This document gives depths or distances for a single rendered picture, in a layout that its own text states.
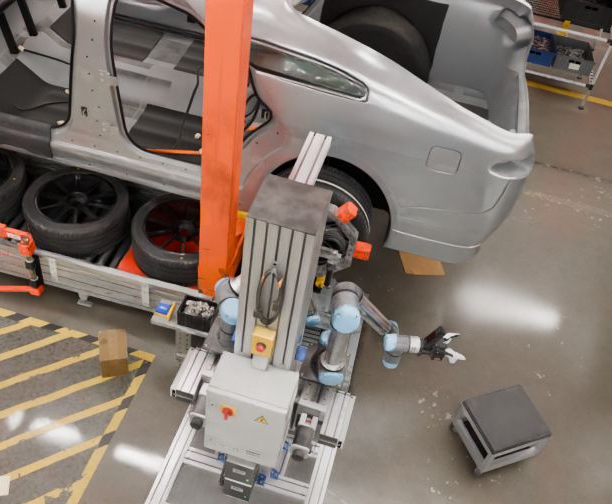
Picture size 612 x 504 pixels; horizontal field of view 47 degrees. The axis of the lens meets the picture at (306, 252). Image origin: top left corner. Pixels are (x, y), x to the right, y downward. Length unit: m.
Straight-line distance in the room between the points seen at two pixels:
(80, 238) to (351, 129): 1.85
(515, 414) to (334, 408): 1.22
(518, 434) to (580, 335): 1.33
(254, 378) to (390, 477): 1.51
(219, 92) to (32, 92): 2.22
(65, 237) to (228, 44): 1.98
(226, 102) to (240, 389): 1.25
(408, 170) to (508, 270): 1.88
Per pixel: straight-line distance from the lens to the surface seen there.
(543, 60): 7.44
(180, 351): 4.33
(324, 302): 4.58
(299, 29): 3.77
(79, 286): 4.68
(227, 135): 3.32
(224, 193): 3.55
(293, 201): 2.50
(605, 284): 5.80
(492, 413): 4.24
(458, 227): 4.09
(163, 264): 4.38
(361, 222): 3.98
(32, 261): 4.63
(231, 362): 3.00
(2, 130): 4.72
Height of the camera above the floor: 3.69
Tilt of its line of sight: 46 degrees down
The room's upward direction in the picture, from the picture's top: 10 degrees clockwise
